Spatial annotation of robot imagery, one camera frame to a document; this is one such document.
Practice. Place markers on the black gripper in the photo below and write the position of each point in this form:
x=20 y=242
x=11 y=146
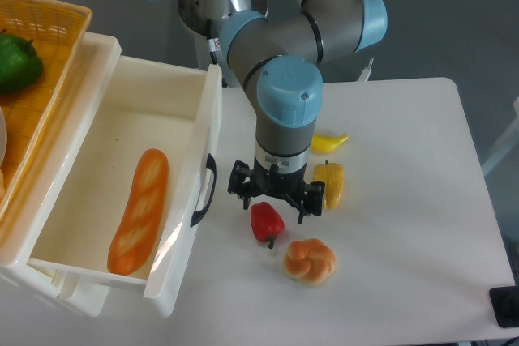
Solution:
x=280 y=178

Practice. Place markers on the white drawer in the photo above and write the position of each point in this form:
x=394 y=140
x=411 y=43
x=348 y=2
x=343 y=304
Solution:
x=146 y=105

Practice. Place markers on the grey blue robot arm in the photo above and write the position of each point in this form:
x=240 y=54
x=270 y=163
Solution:
x=276 y=65

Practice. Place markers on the red bell pepper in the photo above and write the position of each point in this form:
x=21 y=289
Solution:
x=266 y=223

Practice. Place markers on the yellow bell pepper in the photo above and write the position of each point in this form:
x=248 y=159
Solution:
x=332 y=175

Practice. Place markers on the yellow banana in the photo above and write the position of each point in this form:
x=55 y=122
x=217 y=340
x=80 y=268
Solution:
x=324 y=144

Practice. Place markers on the knotted bread roll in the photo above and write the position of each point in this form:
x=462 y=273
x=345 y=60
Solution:
x=309 y=261

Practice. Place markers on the orange baguette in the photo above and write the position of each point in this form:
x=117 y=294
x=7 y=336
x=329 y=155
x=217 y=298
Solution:
x=136 y=234

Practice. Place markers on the black device at edge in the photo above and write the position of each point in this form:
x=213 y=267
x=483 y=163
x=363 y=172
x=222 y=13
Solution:
x=504 y=301

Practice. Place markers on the yellow woven basket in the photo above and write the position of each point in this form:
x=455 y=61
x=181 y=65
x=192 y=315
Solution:
x=56 y=29

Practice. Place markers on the white object in basket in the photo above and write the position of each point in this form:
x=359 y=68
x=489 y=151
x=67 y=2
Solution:
x=3 y=136

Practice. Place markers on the green bell pepper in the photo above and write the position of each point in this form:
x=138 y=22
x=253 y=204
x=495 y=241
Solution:
x=20 y=64

